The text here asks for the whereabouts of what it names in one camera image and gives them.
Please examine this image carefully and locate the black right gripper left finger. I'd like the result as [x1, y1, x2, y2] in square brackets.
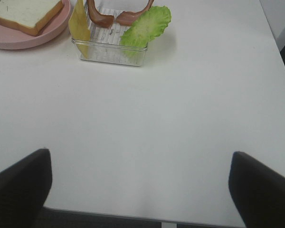
[0, 149, 52, 228]

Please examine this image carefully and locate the pink round plate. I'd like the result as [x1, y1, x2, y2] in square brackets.
[0, 0, 72, 50]

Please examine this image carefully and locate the curved bacon strip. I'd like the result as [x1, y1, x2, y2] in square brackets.
[116, 0, 154, 26]

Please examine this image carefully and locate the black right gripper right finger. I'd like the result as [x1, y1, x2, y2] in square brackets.
[228, 152, 285, 228]

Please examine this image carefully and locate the bread slice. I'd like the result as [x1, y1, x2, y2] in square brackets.
[0, 0, 64, 36]

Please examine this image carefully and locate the yellow cheese slice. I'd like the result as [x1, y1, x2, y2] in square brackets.
[68, 0, 90, 59]

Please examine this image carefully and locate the clear plastic ingredients box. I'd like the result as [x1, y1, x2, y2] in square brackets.
[71, 0, 149, 67]

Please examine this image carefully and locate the green lettuce leaf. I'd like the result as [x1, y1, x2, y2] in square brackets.
[119, 6, 171, 57]

